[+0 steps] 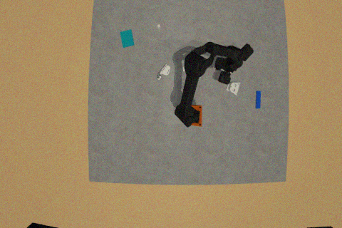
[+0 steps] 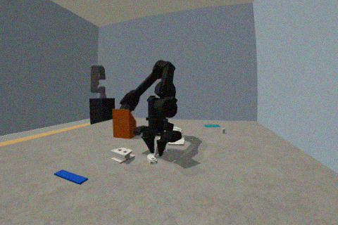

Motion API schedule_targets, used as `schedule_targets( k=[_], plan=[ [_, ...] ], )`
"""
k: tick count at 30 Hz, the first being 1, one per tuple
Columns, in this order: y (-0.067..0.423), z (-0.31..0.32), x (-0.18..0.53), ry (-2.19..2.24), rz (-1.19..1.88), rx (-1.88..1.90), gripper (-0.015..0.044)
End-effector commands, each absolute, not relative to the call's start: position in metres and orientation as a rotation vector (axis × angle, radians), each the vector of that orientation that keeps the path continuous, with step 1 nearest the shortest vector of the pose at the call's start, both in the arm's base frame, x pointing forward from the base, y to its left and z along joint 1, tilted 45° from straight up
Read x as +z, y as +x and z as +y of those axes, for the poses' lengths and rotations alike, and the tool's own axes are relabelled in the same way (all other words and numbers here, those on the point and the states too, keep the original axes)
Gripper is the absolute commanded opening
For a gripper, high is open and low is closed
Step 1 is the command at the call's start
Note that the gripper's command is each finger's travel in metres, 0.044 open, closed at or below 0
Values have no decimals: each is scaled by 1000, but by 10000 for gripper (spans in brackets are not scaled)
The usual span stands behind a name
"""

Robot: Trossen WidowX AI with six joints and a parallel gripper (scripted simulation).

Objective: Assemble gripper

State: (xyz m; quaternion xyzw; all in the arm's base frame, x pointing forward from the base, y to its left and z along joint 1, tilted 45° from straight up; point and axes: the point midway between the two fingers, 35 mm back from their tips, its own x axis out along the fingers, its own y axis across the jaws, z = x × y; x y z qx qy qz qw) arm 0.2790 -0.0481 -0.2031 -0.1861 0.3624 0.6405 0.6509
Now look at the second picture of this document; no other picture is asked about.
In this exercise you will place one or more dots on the blue flat rectangular plate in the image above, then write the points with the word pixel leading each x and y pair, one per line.
pixel 71 177

